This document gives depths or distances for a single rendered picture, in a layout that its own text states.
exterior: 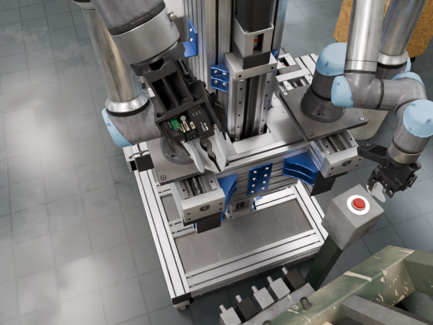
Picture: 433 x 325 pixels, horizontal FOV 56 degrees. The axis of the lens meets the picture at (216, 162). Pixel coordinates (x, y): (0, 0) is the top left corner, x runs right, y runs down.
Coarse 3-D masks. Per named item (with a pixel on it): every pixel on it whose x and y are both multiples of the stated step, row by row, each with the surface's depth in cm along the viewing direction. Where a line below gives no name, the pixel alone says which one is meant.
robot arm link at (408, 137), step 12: (408, 108) 90; (420, 108) 89; (432, 108) 89; (408, 120) 90; (420, 120) 88; (432, 120) 87; (396, 132) 96; (408, 132) 91; (420, 132) 90; (432, 132) 90; (396, 144) 96; (408, 144) 94; (420, 144) 93
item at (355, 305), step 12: (348, 300) 114; (360, 300) 111; (348, 312) 112; (360, 312) 106; (372, 312) 104; (384, 312) 101; (396, 312) 99; (372, 324) 103; (384, 324) 97; (396, 324) 95; (408, 324) 93; (420, 324) 91
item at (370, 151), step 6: (366, 144) 111; (372, 144) 111; (360, 150) 111; (366, 150) 109; (372, 150) 108; (378, 150) 107; (384, 150) 107; (366, 156) 110; (372, 156) 107; (378, 156) 105; (384, 156) 104; (378, 162) 106; (384, 162) 104
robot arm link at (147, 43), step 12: (144, 24) 45; (156, 24) 46; (168, 24) 47; (120, 36) 46; (132, 36) 46; (144, 36) 46; (156, 36) 46; (168, 36) 47; (120, 48) 48; (132, 48) 47; (144, 48) 47; (156, 48) 47; (168, 48) 48; (132, 60) 48; (144, 60) 47; (156, 60) 48
